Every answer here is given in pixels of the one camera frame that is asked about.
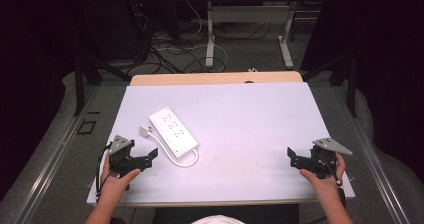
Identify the black metal stand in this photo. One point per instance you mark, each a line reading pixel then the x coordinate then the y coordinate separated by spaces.
pixel 351 84
pixel 79 84

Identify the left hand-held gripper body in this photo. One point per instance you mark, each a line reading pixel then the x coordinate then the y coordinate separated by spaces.
pixel 122 162

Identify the person's right hand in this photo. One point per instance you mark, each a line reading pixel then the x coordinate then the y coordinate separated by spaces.
pixel 326 187

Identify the dark equipment rack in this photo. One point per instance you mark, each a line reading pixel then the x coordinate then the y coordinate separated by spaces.
pixel 110 27

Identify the desk with white legs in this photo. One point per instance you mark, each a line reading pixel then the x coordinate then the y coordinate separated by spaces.
pixel 248 14

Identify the white plug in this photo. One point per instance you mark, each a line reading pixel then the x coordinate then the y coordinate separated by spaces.
pixel 145 131

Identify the white table mat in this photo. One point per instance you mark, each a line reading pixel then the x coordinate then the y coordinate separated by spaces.
pixel 253 130

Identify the aluminium rail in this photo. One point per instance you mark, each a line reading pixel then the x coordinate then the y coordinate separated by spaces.
pixel 50 164
pixel 373 164

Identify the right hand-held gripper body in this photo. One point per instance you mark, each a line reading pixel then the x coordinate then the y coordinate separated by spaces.
pixel 322 162

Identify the white power strip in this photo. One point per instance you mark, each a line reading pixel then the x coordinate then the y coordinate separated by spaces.
pixel 172 131

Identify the wooden table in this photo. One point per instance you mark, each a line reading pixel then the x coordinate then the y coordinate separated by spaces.
pixel 213 78

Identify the black curtain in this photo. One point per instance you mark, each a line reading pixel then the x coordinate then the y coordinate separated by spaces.
pixel 390 67
pixel 30 67

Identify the person's left hand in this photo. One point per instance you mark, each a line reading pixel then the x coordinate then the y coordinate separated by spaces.
pixel 115 184

